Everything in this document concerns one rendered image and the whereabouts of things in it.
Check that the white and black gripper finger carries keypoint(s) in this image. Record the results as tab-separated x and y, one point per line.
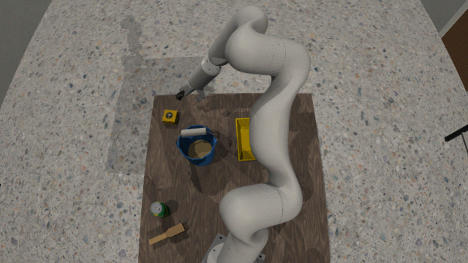
179	95

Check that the olive-yellow shallow tray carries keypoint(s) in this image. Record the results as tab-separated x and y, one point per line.
242	131

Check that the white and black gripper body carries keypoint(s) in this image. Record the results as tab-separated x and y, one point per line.
187	88

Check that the blue bucket with handle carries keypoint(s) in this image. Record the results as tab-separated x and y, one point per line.
197	144

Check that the green drink can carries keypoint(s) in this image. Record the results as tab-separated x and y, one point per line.
160	209

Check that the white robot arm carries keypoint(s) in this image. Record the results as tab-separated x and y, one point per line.
248	211

